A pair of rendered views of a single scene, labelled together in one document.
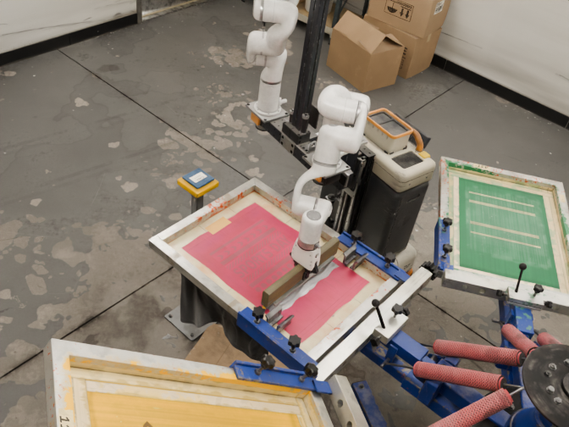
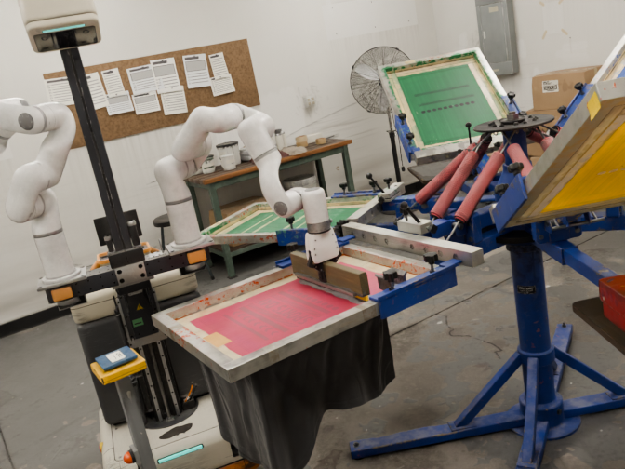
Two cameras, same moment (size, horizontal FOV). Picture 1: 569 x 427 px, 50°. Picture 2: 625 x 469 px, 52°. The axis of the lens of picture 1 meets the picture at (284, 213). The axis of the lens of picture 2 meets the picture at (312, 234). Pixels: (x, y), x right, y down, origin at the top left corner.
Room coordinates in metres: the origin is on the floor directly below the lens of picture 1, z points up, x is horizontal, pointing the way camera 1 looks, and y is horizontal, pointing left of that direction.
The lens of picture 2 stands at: (0.76, 1.71, 1.70)
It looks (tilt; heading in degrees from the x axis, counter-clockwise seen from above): 16 degrees down; 295
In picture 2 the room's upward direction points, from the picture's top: 11 degrees counter-clockwise
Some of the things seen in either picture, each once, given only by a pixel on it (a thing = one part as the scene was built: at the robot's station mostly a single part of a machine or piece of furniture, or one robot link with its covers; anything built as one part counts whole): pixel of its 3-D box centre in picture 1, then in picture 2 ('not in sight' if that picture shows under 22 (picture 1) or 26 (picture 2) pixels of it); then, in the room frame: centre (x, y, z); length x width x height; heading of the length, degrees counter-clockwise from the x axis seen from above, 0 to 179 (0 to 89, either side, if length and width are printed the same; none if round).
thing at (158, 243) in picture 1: (276, 262); (299, 298); (1.63, 0.00, 0.97); 0.79 x 0.58 x 0.04; 55
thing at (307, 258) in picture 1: (306, 252); (321, 243); (1.56, -0.10, 1.12); 0.10 x 0.07 x 0.11; 55
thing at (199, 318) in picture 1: (223, 321); (335, 392); (1.49, 0.17, 0.74); 0.46 x 0.04 x 0.42; 55
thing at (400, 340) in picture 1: (400, 344); (428, 232); (1.30, -0.46, 1.02); 0.17 x 0.06 x 0.05; 55
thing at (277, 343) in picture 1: (273, 341); (414, 288); (1.26, -0.03, 0.97); 0.30 x 0.05 x 0.07; 55
